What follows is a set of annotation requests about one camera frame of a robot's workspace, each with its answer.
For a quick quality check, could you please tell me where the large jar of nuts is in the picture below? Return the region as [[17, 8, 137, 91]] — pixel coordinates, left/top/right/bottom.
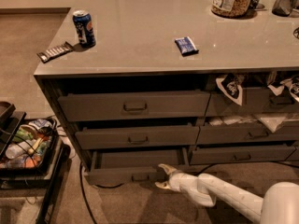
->
[[211, 0, 250, 18]]

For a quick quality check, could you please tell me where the metal pitcher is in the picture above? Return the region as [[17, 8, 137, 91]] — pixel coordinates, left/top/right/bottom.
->
[[272, 0, 299, 17]]

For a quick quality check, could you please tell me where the grey drawer cabinet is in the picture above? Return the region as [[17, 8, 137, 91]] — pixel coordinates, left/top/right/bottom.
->
[[35, 0, 299, 172]]

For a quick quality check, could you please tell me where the white plastic bag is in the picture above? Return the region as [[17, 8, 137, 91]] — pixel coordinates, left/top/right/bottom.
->
[[207, 113, 299, 133]]

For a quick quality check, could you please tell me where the grey drawer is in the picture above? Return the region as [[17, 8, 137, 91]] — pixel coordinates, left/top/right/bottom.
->
[[75, 125, 199, 149], [206, 87, 299, 117], [190, 145, 296, 165], [197, 122, 299, 145], [85, 147, 189, 187], [58, 90, 210, 121]]

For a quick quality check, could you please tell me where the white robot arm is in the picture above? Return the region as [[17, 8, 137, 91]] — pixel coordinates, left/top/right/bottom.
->
[[155, 163, 299, 224]]

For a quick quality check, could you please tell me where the blue pepsi can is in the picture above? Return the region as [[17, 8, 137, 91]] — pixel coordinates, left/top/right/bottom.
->
[[73, 10, 96, 48]]

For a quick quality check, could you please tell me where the black bin of snacks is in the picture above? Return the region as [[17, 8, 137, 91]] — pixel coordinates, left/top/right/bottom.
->
[[0, 118, 57, 174]]

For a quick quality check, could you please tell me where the black and white chip bag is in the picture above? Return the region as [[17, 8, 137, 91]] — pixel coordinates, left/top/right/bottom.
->
[[216, 73, 244, 105]]

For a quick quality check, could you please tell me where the blue snack packet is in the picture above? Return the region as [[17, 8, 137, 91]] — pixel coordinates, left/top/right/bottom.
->
[[175, 36, 199, 56]]

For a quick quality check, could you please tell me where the black tray stack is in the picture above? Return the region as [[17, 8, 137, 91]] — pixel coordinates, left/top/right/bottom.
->
[[0, 101, 26, 159]]

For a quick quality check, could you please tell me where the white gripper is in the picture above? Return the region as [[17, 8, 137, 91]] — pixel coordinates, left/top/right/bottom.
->
[[155, 163, 197, 194]]

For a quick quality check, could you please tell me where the dark snack bar wrapper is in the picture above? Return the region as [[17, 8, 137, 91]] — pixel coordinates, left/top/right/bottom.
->
[[37, 42, 74, 63]]

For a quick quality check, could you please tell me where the black floor cable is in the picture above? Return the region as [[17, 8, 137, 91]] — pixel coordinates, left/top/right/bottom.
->
[[78, 161, 299, 224]]

